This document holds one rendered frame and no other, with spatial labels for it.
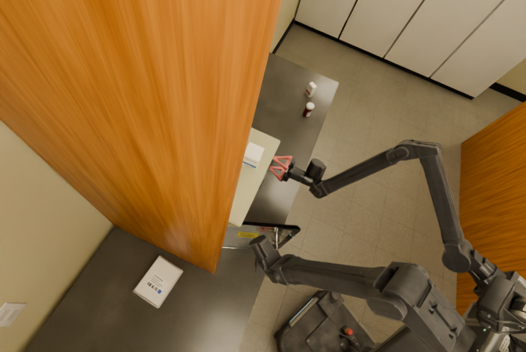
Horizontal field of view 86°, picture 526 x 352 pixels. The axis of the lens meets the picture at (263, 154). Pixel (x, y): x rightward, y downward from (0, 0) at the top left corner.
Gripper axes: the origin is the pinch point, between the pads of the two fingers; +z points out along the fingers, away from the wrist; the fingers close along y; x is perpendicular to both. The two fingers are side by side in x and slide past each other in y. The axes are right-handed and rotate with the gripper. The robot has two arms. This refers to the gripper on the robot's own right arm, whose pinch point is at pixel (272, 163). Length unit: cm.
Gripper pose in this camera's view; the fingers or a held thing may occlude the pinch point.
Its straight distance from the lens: 125.3
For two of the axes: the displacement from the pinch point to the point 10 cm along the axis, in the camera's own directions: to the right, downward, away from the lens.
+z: -9.1, -4.1, 0.6
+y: 1.6, -4.7, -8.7
